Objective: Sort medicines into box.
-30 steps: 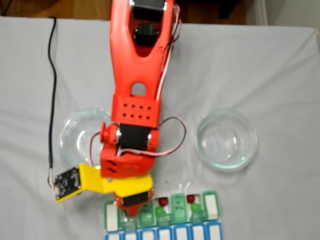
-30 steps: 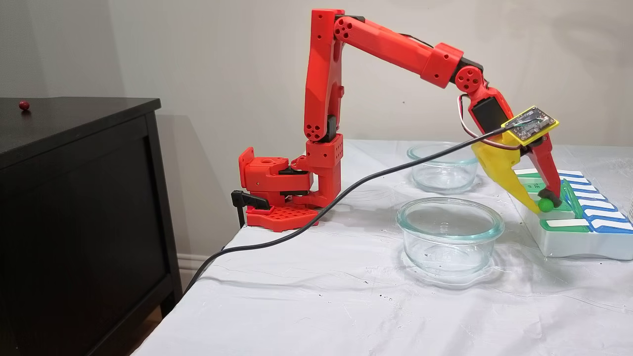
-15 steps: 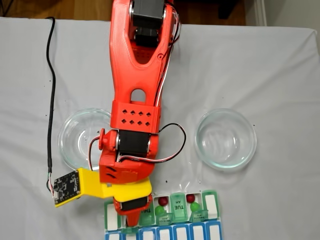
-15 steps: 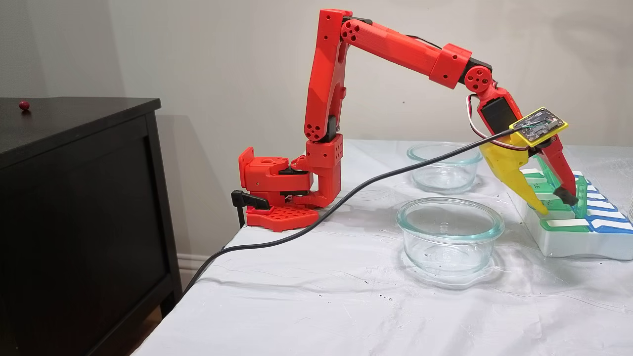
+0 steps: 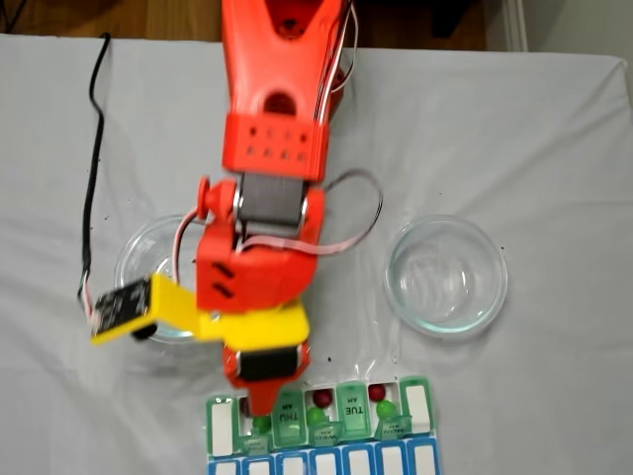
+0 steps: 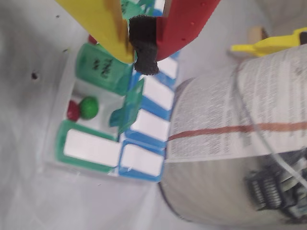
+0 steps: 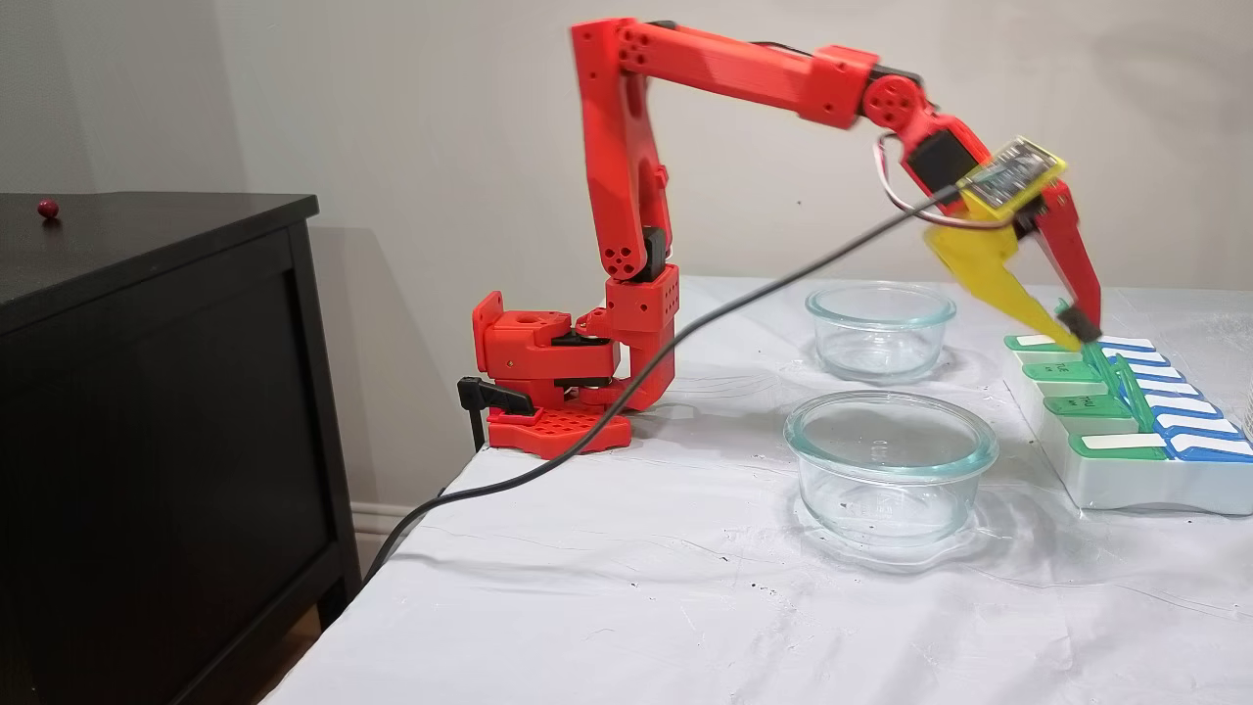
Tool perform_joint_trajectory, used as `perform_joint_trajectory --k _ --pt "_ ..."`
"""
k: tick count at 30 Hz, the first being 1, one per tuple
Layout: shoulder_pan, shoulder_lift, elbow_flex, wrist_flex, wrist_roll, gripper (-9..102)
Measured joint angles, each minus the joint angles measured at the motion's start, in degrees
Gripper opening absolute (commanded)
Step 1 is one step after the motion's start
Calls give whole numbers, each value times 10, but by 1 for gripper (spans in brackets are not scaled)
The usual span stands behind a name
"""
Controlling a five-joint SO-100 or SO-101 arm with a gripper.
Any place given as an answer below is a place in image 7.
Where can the white green blue pill organizer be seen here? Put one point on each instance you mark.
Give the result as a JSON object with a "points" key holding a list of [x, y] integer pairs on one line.
{"points": [[1116, 485]]}

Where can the small clear glass bowl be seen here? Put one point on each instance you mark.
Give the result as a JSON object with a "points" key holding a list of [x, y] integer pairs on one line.
{"points": [[832, 343]]}

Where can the large clear glass bowl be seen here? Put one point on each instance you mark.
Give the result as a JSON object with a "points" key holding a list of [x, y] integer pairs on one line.
{"points": [[812, 490]]}

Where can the white table cover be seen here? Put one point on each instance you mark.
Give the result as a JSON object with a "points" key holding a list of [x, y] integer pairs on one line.
{"points": [[636, 607]]}

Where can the black table clamp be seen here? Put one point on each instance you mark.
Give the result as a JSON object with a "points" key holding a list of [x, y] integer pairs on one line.
{"points": [[485, 395]]}

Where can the black wooden cabinet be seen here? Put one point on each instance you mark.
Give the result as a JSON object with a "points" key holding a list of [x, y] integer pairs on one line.
{"points": [[147, 441]]}

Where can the red ball pill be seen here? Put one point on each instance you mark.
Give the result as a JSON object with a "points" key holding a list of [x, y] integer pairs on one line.
{"points": [[48, 209]]}

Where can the camera board on yellow mount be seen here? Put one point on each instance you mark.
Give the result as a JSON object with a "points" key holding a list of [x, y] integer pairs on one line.
{"points": [[1013, 176]]}

